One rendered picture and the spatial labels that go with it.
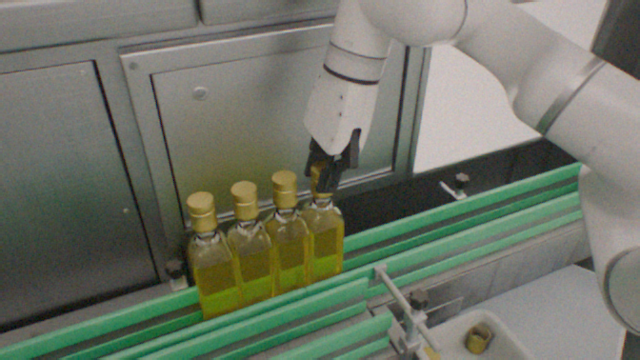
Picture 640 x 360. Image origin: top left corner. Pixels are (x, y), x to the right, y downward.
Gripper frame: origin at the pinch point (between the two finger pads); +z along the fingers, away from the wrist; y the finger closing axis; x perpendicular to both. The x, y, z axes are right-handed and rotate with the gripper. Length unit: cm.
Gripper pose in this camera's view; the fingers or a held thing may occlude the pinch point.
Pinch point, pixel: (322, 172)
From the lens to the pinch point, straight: 66.4
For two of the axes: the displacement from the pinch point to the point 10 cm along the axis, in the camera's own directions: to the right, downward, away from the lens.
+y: 3.9, 5.5, -7.4
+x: 8.9, -0.2, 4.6
